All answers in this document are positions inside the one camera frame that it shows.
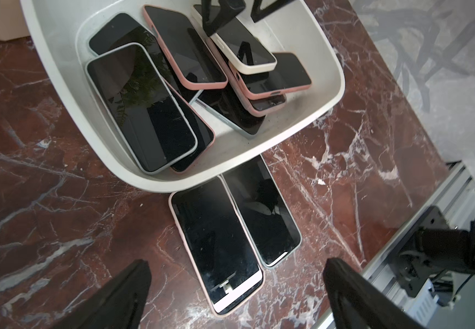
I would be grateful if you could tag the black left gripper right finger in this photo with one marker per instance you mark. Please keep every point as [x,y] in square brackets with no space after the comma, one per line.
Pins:
[355,303]

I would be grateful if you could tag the phone pink case lying right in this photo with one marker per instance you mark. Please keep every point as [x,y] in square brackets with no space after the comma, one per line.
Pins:
[289,76]

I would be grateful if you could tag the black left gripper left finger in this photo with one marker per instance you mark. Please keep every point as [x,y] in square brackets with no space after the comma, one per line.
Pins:
[118,304]

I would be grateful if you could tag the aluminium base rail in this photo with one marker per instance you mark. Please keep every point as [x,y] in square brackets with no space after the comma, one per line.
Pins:
[452,206]

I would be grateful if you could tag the phone with pink case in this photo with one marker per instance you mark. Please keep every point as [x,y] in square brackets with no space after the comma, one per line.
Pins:
[217,244]

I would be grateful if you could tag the large phone grey case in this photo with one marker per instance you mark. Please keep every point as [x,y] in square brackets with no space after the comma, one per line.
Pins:
[151,123]

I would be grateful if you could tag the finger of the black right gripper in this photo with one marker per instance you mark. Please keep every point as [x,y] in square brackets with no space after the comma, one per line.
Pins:
[258,13]
[228,10]

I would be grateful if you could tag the white plastic storage box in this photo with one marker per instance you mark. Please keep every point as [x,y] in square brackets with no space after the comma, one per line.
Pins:
[61,31]

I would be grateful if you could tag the phone with cream case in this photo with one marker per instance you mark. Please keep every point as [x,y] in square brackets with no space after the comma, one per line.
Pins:
[246,53]

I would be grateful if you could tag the phone light blue bottom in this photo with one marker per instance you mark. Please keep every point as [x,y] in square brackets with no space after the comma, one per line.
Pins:
[225,104]

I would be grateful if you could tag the dark phone back of box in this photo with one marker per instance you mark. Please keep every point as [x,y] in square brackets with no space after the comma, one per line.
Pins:
[123,29]

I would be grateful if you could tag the phone with light blue case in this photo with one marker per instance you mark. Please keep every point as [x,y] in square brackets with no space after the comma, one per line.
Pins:
[268,220]

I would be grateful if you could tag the phone pink case in box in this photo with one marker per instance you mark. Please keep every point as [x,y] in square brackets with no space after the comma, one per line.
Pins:
[190,58]

